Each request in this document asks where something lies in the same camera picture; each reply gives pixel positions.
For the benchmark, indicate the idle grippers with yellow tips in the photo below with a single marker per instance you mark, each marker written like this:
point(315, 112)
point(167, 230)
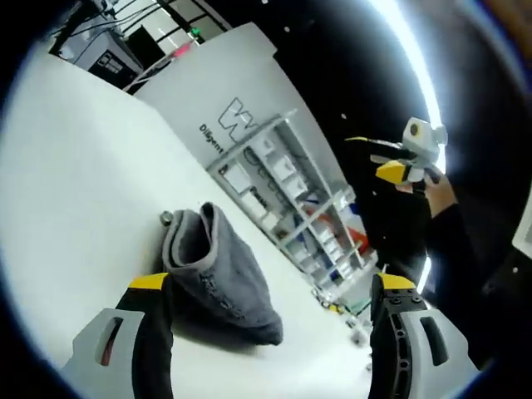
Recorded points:
point(341, 311)

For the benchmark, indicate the grey metal shelf rack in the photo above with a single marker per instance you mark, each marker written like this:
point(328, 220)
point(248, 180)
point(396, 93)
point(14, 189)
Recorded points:
point(291, 195)

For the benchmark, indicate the green exit sign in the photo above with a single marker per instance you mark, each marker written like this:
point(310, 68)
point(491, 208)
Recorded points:
point(195, 31)

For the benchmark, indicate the pink flag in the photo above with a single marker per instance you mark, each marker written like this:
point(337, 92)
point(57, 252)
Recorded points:
point(181, 51)

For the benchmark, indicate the black equipment cabinet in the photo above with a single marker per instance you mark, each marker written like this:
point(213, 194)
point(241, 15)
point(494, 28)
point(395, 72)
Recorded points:
point(108, 62)

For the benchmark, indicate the row of white storage bins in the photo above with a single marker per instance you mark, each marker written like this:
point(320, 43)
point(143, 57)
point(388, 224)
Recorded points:
point(287, 166)

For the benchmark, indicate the black wall screen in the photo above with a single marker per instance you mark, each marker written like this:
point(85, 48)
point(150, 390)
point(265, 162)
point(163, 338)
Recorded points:
point(145, 47)

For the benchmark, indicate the long ceiling light strip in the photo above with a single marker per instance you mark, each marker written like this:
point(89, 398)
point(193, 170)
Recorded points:
point(432, 83)

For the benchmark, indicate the person's right hand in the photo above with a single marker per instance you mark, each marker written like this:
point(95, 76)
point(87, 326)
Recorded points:
point(440, 195)

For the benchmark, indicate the grey towel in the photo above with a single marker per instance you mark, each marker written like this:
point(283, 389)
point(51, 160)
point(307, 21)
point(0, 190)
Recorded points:
point(232, 270)

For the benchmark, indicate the glass partition windows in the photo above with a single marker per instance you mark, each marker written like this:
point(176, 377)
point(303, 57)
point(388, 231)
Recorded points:
point(187, 12)

